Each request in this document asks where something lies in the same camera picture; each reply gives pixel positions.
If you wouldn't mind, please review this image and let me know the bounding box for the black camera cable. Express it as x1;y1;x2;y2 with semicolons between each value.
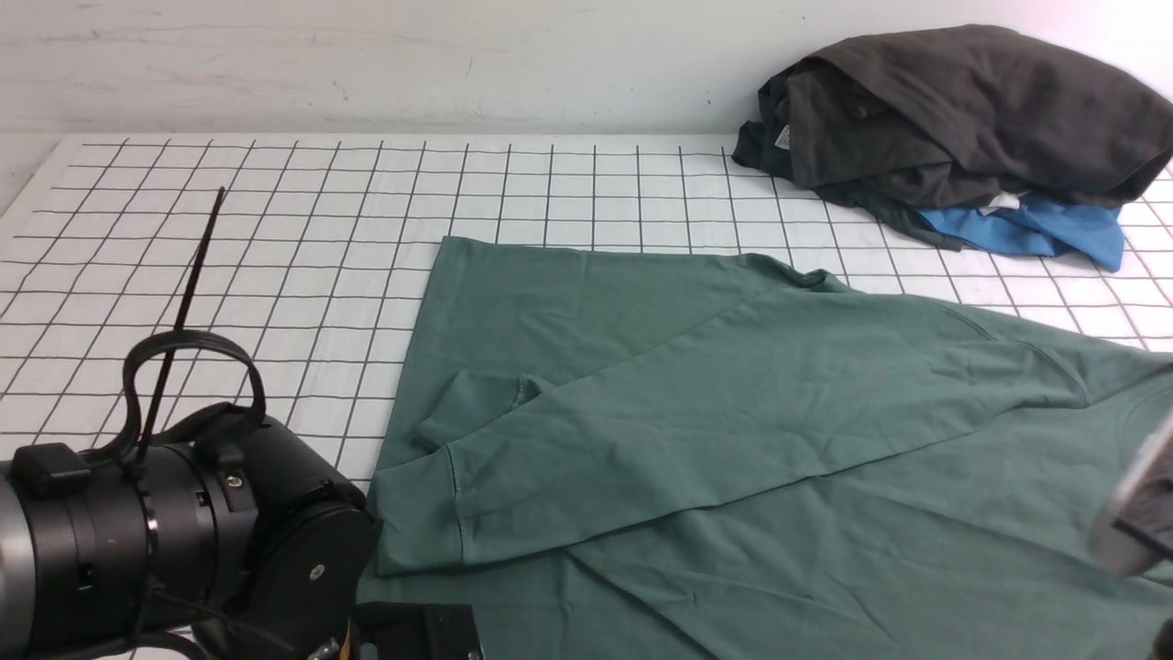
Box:
87;186;269;464

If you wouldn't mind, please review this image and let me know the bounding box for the green long sleeve shirt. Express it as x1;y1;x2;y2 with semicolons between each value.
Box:
357;237;1169;659

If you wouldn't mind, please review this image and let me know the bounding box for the dark grey crumpled garment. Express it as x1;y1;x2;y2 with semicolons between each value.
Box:
732;25;1172;250

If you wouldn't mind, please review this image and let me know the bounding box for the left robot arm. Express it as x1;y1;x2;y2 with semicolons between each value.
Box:
4;402;382;659

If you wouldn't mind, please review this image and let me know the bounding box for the blue crumpled garment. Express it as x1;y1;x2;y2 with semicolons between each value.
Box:
916;193;1125;272

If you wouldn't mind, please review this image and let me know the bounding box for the white grid tablecloth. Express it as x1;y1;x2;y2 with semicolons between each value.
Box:
4;137;1169;485

